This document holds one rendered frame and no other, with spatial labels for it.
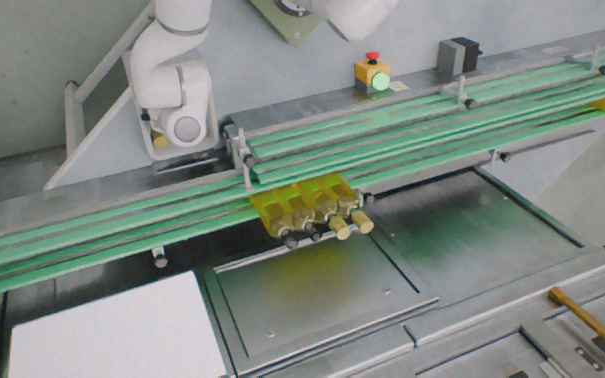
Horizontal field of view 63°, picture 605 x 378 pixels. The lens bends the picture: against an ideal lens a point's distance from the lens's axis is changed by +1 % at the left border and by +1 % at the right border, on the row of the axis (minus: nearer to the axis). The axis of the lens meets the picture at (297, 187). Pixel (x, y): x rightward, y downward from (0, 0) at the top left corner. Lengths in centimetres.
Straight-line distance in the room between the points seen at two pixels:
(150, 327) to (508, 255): 88
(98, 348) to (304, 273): 48
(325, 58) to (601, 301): 88
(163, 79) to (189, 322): 53
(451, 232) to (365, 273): 31
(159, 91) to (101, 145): 41
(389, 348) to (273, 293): 29
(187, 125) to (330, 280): 50
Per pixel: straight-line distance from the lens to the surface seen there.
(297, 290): 116
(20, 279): 125
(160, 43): 84
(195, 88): 93
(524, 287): 124
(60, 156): 197
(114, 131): 128
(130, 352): 112
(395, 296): 115
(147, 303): 120
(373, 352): 105
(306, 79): 136
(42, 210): 127
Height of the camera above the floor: 191
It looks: 51 degrees down
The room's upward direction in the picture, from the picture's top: 143 degrees clockwise
